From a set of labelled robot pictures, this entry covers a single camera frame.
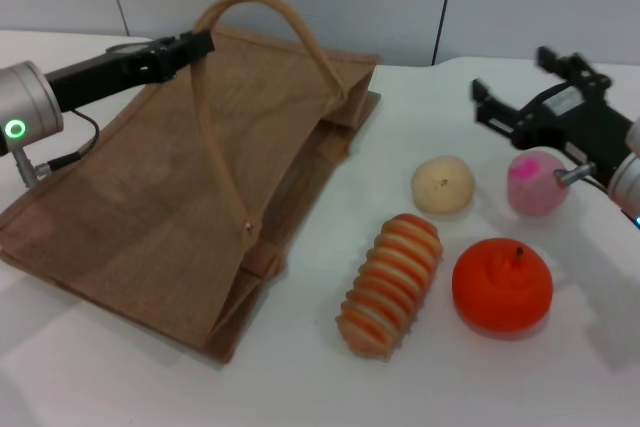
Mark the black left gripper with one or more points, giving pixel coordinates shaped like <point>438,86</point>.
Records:
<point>110,72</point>

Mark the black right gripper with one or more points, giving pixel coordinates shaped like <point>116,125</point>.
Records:
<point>570,122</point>

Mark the brown jute handbag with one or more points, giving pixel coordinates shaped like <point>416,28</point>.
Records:
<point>150,197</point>

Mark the orange striped bread loaf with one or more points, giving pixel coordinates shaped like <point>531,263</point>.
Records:
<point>390,287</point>

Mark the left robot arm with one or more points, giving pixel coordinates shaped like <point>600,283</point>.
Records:
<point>25,107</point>

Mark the pink round bun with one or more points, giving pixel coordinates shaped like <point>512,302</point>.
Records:
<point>532,192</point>

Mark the cream round bun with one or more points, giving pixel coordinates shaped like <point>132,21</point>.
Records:
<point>442,187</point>

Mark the orange toy apple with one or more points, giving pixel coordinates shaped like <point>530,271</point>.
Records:
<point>500,292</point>

